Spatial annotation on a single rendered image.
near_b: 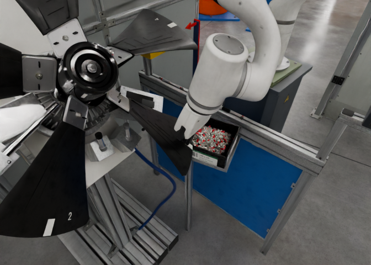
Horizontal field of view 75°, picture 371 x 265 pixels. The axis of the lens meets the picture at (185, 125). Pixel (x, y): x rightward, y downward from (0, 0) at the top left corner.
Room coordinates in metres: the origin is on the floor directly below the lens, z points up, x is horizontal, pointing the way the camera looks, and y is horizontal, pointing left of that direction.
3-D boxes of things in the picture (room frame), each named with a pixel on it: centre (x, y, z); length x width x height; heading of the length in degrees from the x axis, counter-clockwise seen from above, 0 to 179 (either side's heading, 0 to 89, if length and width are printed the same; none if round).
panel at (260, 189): (0.79, -0.12, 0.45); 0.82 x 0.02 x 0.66; 51
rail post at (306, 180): (0.51, -0.46, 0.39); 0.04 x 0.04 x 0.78; 51
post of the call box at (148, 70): (1.04, 0.18, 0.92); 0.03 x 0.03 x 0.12; 51
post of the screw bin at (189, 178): (0.64, -0.02, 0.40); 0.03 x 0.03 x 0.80; 66
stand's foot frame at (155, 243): (0.60, 0.42, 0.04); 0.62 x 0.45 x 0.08; 51
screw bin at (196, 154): (0.61, -0.07, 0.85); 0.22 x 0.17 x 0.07; 64
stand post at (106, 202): (0.54, 0.35, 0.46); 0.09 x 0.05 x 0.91; 141
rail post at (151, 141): (1.06, 0.21, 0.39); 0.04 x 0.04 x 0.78; 51
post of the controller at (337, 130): (0.51, -0.46, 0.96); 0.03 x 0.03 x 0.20; 51
